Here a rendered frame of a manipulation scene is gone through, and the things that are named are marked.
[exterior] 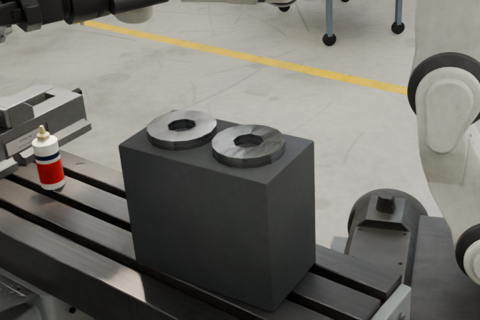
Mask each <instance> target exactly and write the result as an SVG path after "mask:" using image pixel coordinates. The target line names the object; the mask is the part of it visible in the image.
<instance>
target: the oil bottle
mask: <svg viewBox="0 0 480 320"><path fill-rule="evenodd" d="M32 146H33V150H34V156H35V159H36V166H37V170H38V174H39V180H40V183H41V187H42V188H43V189H46V190H54V189H58V188H61V187H62V186H63V185H64V184H65V178H64V170H63V166H62V162H61V156H60V151H59V145H58V141H57V138H56V137H55V136H50V134H49V132H47V131H46V130H45V128H44V126H43V125H41V126H40V127H39V133H38V134H37V138H36V139H34V140H33V141H32Z"/></svg>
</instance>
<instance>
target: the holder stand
mask: <svg viewBox="0 0 480 320"><path fill-rule="evenodd" d="M119 156H120V160H121V169H122V174H123V179H124V188H125V192H126V201H127V206H128V211H129V220H130V225H131V234H132V239H133V243H134V252H135V257H136V262H137V263H138V264H141V265H143V266H146V267H149V268H151V269H154V270H157V271H160V272H162V273H165V274H168V275H170V276H174V277H176V278H178V279H182V280H184V281H187V282H190V283H193V284H196V285H198V286H201V287H204V288H206V289H209V290H212V291H215V292H217V293H220V294H223V295H225V296H229V297H231V298H233V299H237V300H239V301H242V302H245V303H247V304H251V305H253V306H256V307H259V308H261V309H264V310H267V311H270V312H273V311H275V309H276V308H277V307H278V306H279V304H280V303H281V302H282V301H283V300H284V299H285V298H286V296H287V295H288V294H289V293H290V291H291V290H292V289H293V288H294V287H295V286H296V285H297V284H298V282H299V281H300V280H301V278H302V277H303V276H304V275H305V273H306V272H307V271H308V270H309V269H310V268H311V267H312V266H313V264H314V263H315V261H316V222H315V174H314V141H313V140H311V139H305V138H301V137H297V136H292V135H288V134H283V133H281V132H280V131H279V130H278V129H275V128H272V127H270V126H264V125H257V124H248V125H243V124H237V123H234V122H230V121H224V120H221V119H215V118H214V117H213V116H212V115H211V114H207V113H205V112H202V111H192V110H186V111H179V110H176V109H174V110H171V111H170V112H169V113H167V114H163V115H161V116H158V117H156V118H155V119H153V120H152V121H151V122H150V123H149V124H148V126H147V127H145V128H144V129H142V130H141V131H139V132H137V133H136V134H134V135H133V136H131V137H130V138H128V139H127V140H125V141H123V142H122V143H120V144H119Z"/></svg>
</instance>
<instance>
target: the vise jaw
mask: <svg viewBox="0 0 480 320"><path fill-rule="evenodd" d="M33 118H35V116H34V110H33V106H32V105H29V104H26V103H24V102H22V101H18V100H16V99H11V98H9V97H6V96H2V95H0V126H2V127H5V128H10V129H13V128H15V127H17V126H19V125H21V124H23V123H25V122H27V121H29V120H31V119H33Z"/></svg>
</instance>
